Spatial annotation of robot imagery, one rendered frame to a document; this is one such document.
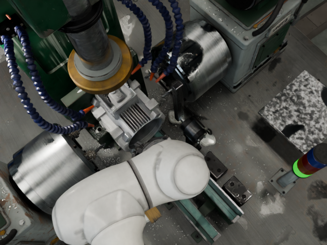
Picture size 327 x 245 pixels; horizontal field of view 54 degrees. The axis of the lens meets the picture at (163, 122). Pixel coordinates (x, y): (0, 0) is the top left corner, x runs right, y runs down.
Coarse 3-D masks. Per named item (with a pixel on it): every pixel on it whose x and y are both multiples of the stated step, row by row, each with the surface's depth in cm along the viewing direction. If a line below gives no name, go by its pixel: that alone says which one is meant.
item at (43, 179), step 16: (32, 144) 102; (48, 144) 99; (64, 144) 99; (16, 160) 99; (32, 160) 98; (48, 160) 97; (64, 160) 98; (80, 160) 99; (16, 176) 97; (32, 176) 96; (48, 176) 97; (64, 176) 98; (80, 176) 100; (32, 192) 97; (48, 192) 97; (48, 208) 101
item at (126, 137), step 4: (92, 100) 112; (96, 100) 112; (92, 104) 113; (96, 104) 112; (152, 112) 109; (156, 112) 109; (152, 116) 109; (156, 116) 109; (160, 128) 121; (128, 132) 108; (124, 136) 107; (128, 136) 106; (124, 140) 107; (128, 140) 108
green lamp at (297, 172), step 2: (296, 160) 104; (294, 162) 105; (296, 162) 101; (294, 164) 103; (296, 164) 101; (294, 166) 103; (296, 166) 101; (294, 168) 103; (296, 168) 101; (294, 170) 103; (296, 170) 102; (298, 170) 100; (294, 172) 104; (296, 172) 102; (298, 172) 101; (300, 172) 100; (296, 174) 103; (298, 174) 102; (300, 174) 101; (302, 174) 100; (304, 174) 100; (300, 176) 103; (302, 176) 102; (304, 176) 102; (306, 176) 102
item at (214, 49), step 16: (192, 32) 110; (208, 32) 110; (160, 48) 110; (192, 48) 108; (208, 48) 109; (224, 48) 112; (160, 64) 116; (192, 64) 108; (208, 64) 110; (224, 64) 113; (176, 80) 114; (192, 80) 109; (208, 80) 113; (192, 96) 115
